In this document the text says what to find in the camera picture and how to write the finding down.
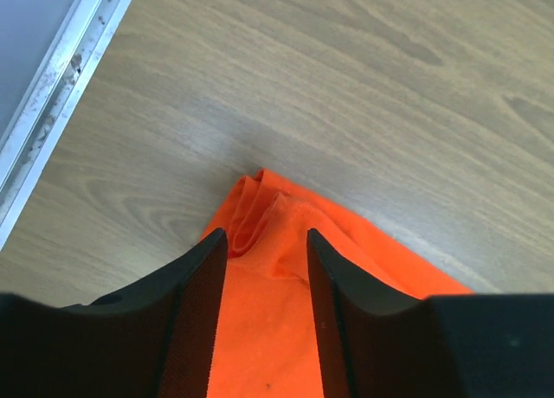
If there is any orange t shirt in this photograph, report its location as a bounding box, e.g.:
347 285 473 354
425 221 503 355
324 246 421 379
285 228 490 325
208 169 467 397

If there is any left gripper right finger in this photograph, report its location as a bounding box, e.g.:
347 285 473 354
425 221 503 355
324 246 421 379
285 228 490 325
307 229 553 397

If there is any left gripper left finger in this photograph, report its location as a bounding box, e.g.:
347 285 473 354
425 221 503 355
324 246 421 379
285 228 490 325
1 229 227 397

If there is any aluminium table edge rail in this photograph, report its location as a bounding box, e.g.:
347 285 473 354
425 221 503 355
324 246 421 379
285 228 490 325
1 0 132 242

